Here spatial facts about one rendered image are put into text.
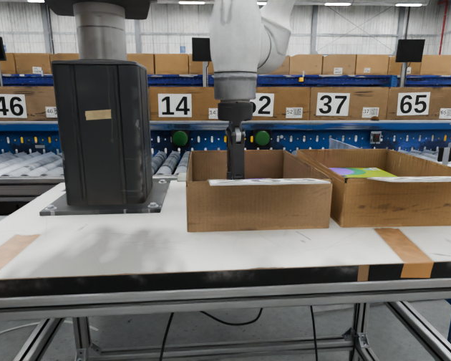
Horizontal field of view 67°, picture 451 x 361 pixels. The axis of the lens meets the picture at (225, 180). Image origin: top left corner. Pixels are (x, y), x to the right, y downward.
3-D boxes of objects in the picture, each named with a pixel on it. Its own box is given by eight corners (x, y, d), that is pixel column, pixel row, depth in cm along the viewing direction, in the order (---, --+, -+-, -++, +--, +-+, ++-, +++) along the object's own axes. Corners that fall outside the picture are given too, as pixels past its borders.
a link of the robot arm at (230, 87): (253, 75, 76) (253, 102, 78) (212, 74, 76) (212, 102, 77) (260, 71, 68) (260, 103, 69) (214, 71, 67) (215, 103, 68)
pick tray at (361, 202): (340, 228, 68) (344, 178, 65) (293, 181, 105) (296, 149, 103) (479, 225, 69) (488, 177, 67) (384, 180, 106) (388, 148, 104)
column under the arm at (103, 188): (160, 213, 76) (153, 56, 69) (39, 215, 74) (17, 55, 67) (169, 184, 102) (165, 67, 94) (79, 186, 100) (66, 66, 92)
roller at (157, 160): (133, 188, 117) (132, 173, 115) (157, 160, 167) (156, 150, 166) (148, 188, 117) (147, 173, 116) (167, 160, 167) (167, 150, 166)
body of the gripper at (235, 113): (255, 102, 69) (255, 147, 71) (249, 101, 77) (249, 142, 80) (218, 102, 69) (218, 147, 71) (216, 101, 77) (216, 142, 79)
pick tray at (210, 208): (185, 233, 65) (184, 181, 63) (190, 183, 102) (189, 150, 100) (331, 228, 67) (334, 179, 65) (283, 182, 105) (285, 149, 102)
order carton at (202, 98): (149, 122, 167) (148, 87, 163) (159, 119, 196) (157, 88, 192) (230, 122, 169) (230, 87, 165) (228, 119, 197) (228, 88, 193)
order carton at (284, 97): (230, 122, 169) (230, 87, 165) (227, 119, 197) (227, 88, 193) (308, 122, 170) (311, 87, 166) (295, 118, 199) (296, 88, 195)
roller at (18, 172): (-4, 189, 115) (-7, 175, 114) (61, 161, 165) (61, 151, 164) (11, 189, 115) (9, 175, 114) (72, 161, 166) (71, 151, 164)
